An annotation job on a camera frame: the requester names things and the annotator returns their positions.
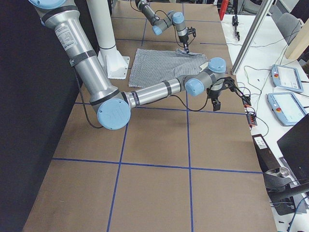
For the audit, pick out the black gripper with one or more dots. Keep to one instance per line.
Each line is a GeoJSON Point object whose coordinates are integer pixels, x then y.
{"type": "Point", "coordinates": [214, 93]}
{"type": "Point", "coordinates": [183, 39]}

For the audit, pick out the blue white striped polo shirt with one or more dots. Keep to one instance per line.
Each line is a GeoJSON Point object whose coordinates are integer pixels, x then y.
{"type": "Point", "coordinates": [151, 67]}

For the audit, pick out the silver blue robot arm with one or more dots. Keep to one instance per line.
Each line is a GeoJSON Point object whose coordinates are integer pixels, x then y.
{"type": "Point", "coordinates": [172, 19]}
{"type": "Point", "coordinates": [112, 106]}

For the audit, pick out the orange black connector board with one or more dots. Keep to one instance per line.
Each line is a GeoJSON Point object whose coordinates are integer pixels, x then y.
{"type": "Point", "coordinates": [249, 111]}

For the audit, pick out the lower teach pendant tablet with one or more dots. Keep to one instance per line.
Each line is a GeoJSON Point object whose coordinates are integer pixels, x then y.
{"type": "Point", "coordinates": [286, 107]}

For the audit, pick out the teach pendant tablet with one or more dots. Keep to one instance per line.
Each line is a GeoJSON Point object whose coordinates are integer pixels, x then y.
{"type": "Point", "coordinates": [287, 78]}
{"type": "Point", "coordinates": [286, 107]}

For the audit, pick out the brown table cover mat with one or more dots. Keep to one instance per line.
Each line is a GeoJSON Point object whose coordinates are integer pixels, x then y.
{"type": "Point", "coordinates": [178, 166]}

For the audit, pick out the upper teach pendant tablet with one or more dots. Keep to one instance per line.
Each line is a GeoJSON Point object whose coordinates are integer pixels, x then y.
{"type": "Point", "coordinates": [287, 78]}

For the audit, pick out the black box with label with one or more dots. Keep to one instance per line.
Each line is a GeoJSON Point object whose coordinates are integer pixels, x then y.
{"type": "Point", "coordinates": [266, 158]}

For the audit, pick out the black monitor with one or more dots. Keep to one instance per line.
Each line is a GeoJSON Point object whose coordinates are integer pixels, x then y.
{"type": "Point", "coordinates": [294, 146]}

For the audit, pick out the silver metal cylinder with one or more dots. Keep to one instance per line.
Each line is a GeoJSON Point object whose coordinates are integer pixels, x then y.
{"type": "Point", "coordinates": [282, 172]}

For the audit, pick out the grey office chair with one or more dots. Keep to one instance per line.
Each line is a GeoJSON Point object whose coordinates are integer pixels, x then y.
{"type": "Point", "coordinates": [289, 26]}

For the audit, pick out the aluminium frame post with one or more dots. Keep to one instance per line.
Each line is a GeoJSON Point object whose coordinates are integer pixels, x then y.
{"type": "Point", "coordinates": [258, 20]}

